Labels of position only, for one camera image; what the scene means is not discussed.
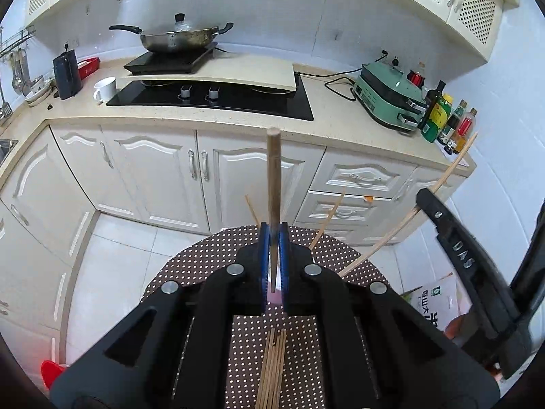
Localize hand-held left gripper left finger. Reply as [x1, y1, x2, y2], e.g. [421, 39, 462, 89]
[51, 222, 273, 409]

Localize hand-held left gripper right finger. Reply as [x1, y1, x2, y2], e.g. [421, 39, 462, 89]
[277, 222, 499, 409]

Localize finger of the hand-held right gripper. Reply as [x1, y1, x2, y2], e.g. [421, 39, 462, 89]
[415, 187, 453, 244]

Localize light wooden chopstick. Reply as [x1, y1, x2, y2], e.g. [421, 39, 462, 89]
[245, 195, 261, 226]
[267, 129, 282, 294]
[309, 187, 346, 250]
[338, 132, 478, 277]

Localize pink cup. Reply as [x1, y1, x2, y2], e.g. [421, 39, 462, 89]
[265, 264, 284, 306]

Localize pile of wooden chopsticks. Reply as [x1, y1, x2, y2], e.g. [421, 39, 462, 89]
[254, 328, 288, 409]

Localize person's right hand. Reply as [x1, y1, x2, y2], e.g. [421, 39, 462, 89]
[445, 313, 470, 347]

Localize white plastic bag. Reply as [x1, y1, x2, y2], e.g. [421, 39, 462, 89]
[400, 273, 458, 333]

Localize cream drawer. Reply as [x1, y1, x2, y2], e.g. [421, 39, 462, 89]
[296, 190, 403, 227]
[313, 149, 420, 199]

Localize red sauce bottle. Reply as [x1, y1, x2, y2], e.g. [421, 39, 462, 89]
[445, 108, 478, 154]

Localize green yellow bottle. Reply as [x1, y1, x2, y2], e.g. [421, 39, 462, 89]
[421, 93, 454, 143]

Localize dark sauce bottle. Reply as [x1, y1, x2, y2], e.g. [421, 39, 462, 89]
[438, 100, 468, 146]

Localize dark oil bottle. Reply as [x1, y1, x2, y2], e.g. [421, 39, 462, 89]
[418, 80, 446, 133]

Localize green electric cooker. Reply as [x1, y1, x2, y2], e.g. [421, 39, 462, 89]
[351, 61, 429, 133]

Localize black glass hob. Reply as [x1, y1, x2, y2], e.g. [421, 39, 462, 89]
[106, 72, 314, 122]

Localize beige cutting board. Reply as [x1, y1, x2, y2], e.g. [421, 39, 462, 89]
[116, 55, 297, 93]

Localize black induction cooker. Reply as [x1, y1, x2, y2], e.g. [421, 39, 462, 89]
[123, 43, 219, 75]

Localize white mug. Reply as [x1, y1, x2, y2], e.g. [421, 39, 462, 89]
[93, 77, 118, 104]

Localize steel wok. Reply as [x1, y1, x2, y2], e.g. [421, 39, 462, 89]
[109, 21, 234, 54]

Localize red plastic object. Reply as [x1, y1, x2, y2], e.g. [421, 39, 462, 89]
[41, 360, 69, 390]

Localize glass wok lid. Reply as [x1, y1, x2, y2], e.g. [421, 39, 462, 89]
[140, 13, 220, 38]

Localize red box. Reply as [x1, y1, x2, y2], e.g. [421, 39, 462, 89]
[78, 57, 100, 79]

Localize black kettle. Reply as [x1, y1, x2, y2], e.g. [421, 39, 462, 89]
[52, 49, 83, 101]

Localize stacked bowls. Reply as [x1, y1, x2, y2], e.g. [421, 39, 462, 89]
[25, 77, 54, 106]

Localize hanging steel spatula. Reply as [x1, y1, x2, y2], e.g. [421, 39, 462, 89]
[0, 64, 13, 118]

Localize hanging steel ladle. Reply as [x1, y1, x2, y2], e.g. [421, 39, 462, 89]
[11, 49, 30, 94]

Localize black power cable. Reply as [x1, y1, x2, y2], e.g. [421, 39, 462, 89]
[294, 66, 362, 103]

